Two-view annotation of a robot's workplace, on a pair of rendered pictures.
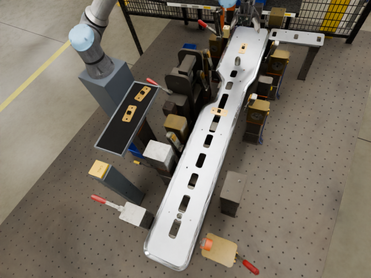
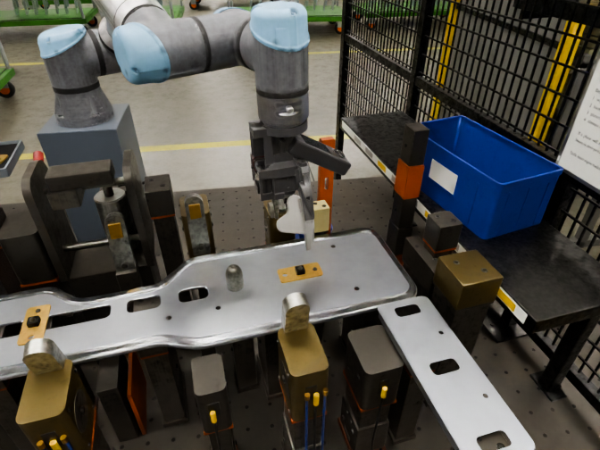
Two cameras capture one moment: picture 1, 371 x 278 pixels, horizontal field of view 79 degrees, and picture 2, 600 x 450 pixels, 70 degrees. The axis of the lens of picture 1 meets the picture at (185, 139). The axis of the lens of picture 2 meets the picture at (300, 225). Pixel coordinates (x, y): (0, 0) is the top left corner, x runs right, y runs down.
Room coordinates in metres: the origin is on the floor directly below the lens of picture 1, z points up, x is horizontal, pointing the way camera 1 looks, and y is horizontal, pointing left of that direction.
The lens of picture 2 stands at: (0.51, -0.85, 1.56)
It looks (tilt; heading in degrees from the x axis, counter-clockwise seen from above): 36 degrees down; 38
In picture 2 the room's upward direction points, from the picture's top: straight up
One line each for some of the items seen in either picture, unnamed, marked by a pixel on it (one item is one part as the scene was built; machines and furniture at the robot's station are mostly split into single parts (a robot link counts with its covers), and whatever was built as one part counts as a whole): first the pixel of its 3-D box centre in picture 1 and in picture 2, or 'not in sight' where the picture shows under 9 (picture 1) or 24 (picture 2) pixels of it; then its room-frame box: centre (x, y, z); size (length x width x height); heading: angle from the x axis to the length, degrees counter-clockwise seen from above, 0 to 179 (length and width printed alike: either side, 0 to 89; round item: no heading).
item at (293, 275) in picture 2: (243, 47); (300, 270); (1.00, -0.47, 1.01); 0.08 x 0.04 x 0.01; 144
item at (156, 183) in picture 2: not in sight; (174, 261); (0.93, -0.16, 0.91); 0.07 x 0.05 x 0.42; 54
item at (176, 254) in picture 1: (219, 116); (21, 332); (0.60, -0.19, 1.00); 1.38 x 0.22 x 0.02; 144
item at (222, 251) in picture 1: (223, 252); not in sight; (0.03, -0.01, 0.88); 0.14 x 0.09 x 0.36; 54
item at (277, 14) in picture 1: (271, 37); (449, 334); (1.15, -0.74, 0.88); 0.08 x 0.08 x 0.36; 54
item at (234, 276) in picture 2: (237, 61); (234, 279); (0.90, -0.40, 1.02); 0.03 x 0.03 x 0.07
